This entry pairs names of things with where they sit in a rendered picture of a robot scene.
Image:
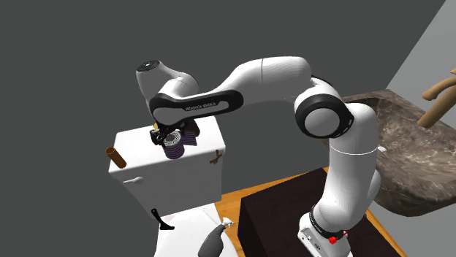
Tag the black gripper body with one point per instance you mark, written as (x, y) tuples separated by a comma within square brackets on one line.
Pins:
[(157, 137)]

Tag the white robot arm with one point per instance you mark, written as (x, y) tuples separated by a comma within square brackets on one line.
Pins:
[(342, 178)]

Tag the purple striped roll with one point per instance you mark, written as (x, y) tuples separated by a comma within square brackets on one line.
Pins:
[(174, 149)]

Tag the purple striped block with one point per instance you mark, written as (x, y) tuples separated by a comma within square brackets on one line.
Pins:
[(191, 137)]

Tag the brown cardboard tube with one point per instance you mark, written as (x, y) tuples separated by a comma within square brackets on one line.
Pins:
[(116, 157)]

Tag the small brown figure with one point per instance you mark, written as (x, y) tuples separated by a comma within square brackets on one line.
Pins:
[(216, 157)]

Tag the black angled tool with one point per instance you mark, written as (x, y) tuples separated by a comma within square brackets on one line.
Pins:
[(158, 218)]

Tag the grey spray bottle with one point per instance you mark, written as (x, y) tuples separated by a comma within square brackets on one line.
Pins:
[(212, 244)]

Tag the dark robot stand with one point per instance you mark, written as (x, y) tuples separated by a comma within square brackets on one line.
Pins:
[(270, 220)]

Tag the small white object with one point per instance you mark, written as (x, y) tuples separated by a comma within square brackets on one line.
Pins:
[(382, 149)]

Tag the brown stone sink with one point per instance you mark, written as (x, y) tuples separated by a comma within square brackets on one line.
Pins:
[(413, 160)]

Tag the tan faucet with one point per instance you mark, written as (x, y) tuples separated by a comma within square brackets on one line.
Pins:
[(436, 106)]

